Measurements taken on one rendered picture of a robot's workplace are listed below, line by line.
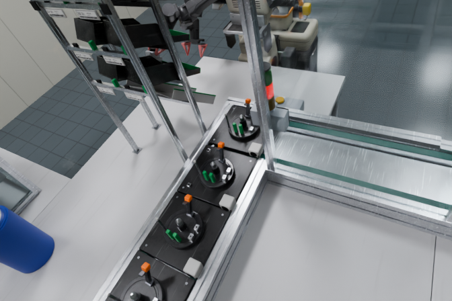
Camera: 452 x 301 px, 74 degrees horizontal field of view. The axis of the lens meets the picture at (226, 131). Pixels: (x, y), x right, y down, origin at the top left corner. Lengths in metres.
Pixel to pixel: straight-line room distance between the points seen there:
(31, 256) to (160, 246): 0.53
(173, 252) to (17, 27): 3.53
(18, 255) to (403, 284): 1.30
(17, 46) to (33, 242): 3.09
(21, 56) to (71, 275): 3.21
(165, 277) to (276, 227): 0.42
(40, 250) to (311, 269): 1.01
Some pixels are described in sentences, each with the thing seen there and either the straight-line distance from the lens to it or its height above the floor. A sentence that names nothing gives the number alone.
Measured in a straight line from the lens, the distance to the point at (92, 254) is 1.37.
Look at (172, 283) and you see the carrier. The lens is 1.06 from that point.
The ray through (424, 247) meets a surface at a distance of 1.20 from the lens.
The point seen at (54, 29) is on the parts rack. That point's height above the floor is 1.54.
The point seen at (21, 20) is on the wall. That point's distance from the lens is 4.23.
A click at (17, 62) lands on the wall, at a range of 4.22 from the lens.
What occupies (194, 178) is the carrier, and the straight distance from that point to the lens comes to 1.20.
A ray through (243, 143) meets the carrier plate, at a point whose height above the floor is 0.97.
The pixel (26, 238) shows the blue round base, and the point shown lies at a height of 1.01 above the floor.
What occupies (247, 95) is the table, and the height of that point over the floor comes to 0.86.
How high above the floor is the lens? 1.92
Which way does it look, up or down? 46 degrees down
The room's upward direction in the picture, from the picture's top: 17 degrees counter-clockwise
